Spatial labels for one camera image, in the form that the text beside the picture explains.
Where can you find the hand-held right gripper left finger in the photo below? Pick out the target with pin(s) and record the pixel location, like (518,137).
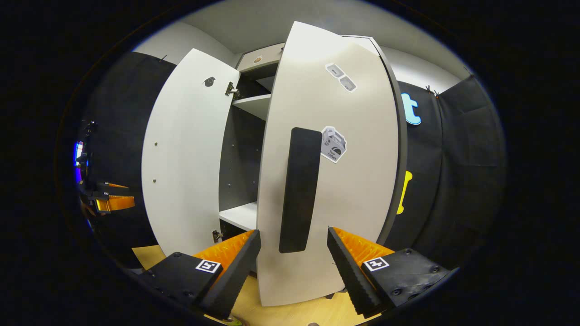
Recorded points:
(235,271)

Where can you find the white and gray cabinet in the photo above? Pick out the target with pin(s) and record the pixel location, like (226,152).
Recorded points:
(240,154)

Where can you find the white cabinet door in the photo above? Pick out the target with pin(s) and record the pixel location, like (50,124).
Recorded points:
(186,158)
(362,181)

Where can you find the black backdrop cloth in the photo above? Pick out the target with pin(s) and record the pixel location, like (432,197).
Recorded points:
(466,181)
(127,113)

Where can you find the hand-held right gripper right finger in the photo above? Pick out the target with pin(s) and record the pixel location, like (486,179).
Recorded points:
(351,271)

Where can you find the white cabinet drawer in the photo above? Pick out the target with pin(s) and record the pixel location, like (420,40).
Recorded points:
(272,56)

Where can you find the metal door hinge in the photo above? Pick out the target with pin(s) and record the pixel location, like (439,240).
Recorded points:
(217,235)
(231,89)

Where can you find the white cabinet shelf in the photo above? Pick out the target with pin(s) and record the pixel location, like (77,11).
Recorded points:
(242,215)
(256,105)

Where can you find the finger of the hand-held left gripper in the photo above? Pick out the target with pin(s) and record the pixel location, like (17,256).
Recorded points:
(115,190)
(118,203)

